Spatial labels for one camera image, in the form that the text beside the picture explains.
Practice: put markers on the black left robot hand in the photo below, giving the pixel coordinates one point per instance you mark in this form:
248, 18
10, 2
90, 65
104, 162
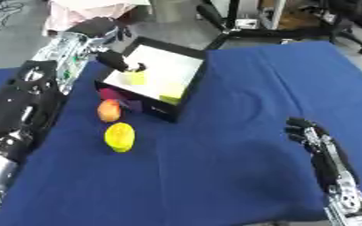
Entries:
113, 59

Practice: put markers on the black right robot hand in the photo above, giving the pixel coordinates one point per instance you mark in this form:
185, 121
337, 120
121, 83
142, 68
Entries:
327, 164

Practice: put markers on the yellow block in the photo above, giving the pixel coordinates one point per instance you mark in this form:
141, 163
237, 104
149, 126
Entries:
136, 78

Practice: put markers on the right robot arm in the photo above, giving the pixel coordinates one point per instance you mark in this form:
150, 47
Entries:
351, 206

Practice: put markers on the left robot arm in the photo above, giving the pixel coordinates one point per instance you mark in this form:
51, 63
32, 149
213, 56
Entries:
25, 100

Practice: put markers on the black box with white inside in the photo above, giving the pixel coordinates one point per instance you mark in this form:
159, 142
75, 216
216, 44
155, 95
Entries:
161, 69

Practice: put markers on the magenta block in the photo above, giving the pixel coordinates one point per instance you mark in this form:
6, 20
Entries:
108, 94

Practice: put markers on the purple block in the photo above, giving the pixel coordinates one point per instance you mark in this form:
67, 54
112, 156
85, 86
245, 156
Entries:
132, 105

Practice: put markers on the orange toy peach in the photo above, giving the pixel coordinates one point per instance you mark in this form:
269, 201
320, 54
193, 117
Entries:
109, 110

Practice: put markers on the pink cloth-covered chair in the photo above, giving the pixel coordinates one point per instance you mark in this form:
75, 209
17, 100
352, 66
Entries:
86, 10

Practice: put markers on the yellow-green block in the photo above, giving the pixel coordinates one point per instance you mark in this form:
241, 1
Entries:
170, 96

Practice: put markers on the yellow toy lemon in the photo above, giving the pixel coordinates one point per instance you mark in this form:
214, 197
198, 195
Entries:
119, 137

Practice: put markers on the black stand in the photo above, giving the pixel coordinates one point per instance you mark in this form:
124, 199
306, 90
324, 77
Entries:
230, 26

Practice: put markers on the black office chair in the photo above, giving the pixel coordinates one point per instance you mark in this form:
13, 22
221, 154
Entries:
350, 23

